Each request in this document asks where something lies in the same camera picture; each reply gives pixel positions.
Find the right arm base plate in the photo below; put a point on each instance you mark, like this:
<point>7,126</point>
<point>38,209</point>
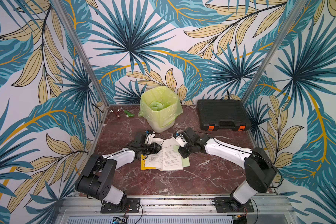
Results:
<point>228,205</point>

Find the green sticky note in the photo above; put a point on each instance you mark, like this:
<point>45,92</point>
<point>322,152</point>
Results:
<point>185,162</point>

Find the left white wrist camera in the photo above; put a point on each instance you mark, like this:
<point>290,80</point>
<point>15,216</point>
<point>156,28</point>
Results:
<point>149,137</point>

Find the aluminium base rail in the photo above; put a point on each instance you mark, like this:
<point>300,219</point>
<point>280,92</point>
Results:
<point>188,209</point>

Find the discarded green notes in bin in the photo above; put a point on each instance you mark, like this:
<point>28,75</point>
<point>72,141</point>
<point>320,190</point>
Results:
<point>157,106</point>

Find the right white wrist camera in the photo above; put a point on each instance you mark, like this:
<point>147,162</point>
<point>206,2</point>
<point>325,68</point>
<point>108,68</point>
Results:
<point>179,139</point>

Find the yellow paperback book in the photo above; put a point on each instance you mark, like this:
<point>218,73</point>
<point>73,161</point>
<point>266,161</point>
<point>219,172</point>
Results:
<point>167,159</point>

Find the aluminium corner post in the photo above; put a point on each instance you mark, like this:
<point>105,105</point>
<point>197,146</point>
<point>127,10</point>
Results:
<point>287,25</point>
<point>63,15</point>

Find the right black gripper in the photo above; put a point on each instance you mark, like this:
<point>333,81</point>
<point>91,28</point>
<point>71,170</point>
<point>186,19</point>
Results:
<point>187,147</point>

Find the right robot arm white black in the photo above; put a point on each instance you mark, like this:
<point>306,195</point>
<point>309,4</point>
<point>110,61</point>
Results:
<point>259,169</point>

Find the left aluminium corner post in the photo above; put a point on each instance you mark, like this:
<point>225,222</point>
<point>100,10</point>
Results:
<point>63,15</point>

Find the right aluminium corner post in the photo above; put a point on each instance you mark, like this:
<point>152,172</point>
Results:
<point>287,25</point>

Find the white trash bin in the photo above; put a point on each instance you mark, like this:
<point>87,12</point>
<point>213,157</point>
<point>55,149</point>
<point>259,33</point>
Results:
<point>161,126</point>

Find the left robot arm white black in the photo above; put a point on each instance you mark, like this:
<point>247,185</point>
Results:
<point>97,176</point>

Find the black plastic tool case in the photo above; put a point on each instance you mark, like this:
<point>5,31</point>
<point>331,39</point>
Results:
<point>217,114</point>

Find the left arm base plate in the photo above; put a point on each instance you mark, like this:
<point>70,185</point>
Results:
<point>127,205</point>

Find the green plastic bin liner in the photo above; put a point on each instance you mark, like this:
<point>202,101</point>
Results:
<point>162,94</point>

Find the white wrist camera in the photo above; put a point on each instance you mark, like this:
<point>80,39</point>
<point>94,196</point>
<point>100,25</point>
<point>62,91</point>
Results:
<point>149,137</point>
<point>179,139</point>

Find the green toy piece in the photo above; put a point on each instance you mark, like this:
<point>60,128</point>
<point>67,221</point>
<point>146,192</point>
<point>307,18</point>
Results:
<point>129,114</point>

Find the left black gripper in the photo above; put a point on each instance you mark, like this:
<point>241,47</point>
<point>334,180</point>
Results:
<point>155,148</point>

